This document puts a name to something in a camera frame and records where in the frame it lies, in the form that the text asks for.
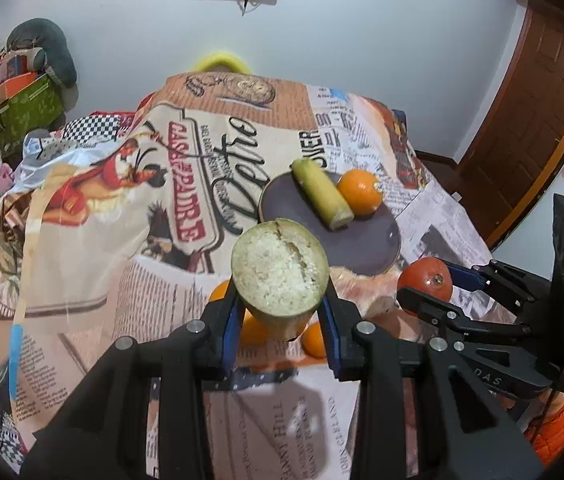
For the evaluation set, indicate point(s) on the brown wooden door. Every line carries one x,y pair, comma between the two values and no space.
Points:
531,125

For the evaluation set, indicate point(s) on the black-white checkered cloth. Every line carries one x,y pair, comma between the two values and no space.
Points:
93,127

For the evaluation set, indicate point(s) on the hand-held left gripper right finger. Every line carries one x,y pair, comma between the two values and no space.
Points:
328,322

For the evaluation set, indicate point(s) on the shiny clear plastic bag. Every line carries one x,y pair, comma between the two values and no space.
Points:
52,165

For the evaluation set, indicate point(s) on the small orange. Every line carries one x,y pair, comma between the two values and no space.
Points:
315,341
255,332

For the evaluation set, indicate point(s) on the large orange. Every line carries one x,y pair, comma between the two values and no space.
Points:
360,191

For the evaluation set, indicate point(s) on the red tomato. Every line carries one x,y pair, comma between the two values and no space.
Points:
424,276

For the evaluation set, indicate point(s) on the yellow round object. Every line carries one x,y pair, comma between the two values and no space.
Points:
222,61

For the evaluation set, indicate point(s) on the green patterned box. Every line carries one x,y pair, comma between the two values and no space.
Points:
22,107

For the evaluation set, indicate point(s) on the printed newspaper-pattern tablecloth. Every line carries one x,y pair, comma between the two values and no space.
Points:
162,305

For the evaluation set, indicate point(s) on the person's right forearm orange sleeve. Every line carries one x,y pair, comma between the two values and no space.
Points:
556,427

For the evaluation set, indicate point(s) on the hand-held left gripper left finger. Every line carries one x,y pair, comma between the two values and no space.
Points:
235,321

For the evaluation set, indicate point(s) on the grey plush pillow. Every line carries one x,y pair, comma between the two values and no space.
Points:
47,45

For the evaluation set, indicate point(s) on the dark round plate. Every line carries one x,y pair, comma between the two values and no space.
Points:
356,242

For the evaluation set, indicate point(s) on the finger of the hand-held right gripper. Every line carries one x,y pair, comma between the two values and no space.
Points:
429,310
465,276

